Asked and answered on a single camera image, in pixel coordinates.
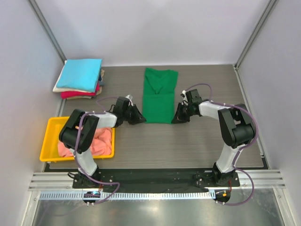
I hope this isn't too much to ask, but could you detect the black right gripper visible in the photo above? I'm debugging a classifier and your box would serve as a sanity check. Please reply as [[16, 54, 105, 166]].
[[172, 103, 193, 124]]

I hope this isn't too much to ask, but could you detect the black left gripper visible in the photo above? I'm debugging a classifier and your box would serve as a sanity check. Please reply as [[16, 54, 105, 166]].
[[122, 104, 146, 125]]

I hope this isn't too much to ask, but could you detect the green t shirt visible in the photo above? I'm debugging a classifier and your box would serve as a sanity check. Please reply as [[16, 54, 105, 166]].
[[142, 68, 178, 124]]

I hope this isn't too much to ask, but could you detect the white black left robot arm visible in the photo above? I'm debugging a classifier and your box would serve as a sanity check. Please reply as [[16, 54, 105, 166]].
[[59, 96, 147, 188]]

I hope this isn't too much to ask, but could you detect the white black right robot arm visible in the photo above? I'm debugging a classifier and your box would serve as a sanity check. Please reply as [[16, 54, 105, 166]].
[[171, 89, 258, 186]]

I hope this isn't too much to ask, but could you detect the pink t shirt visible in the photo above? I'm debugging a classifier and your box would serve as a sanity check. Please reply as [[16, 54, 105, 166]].
[[57, 128, 112, 157]]

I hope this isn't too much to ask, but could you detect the tan folded shirt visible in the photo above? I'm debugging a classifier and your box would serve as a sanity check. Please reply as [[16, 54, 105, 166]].
[[67, 68, 106, 100]]

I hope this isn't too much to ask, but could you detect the light blue folded shirt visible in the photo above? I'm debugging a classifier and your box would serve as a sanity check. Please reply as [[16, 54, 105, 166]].
[[56, 59, 102, 92]]

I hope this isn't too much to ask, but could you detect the red folded shirt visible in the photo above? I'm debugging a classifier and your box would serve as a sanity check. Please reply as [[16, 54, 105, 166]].
[[60, 84, 102, 99]]

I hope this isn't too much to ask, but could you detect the cream folded shirt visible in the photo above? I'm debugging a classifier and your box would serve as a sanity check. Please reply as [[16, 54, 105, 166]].
[[53, 81, 92, 93]]

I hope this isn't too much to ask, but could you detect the yellow plastic bin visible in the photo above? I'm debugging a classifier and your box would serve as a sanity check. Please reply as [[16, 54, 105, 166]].
[[40, 116, 115, 162]]

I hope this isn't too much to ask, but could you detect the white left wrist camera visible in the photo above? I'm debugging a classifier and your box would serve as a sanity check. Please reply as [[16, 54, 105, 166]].
[[126, 94, 134, 106]]

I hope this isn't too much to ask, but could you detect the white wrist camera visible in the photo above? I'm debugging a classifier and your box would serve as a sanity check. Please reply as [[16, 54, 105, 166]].
[[126, 94, 134, 106], [181, 90, 186, 98]]

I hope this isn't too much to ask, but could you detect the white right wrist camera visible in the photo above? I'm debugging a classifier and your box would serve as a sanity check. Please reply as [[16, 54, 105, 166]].
[[181, 90, 186, 98]]

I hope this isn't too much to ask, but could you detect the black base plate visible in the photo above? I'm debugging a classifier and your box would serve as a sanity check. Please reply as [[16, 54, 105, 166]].
[[72, 167, 241, 189]]

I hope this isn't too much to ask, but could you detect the white slotted cable duct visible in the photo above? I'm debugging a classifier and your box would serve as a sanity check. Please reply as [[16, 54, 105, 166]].
[[40, 190, 215, 201]]

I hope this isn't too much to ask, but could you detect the right aluminium frame post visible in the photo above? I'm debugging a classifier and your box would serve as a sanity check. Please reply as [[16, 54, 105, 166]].
[[233, 0, 278, 71]]

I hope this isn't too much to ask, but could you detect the aluminium frame post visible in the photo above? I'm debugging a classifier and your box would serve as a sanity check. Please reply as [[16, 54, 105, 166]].
[[27, 0, 66, 63], [233, 0, 278, 71]]

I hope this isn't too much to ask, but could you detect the left aluminium frame post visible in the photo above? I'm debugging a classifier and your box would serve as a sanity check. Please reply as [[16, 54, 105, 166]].
[[27, 0, 66, 63]]

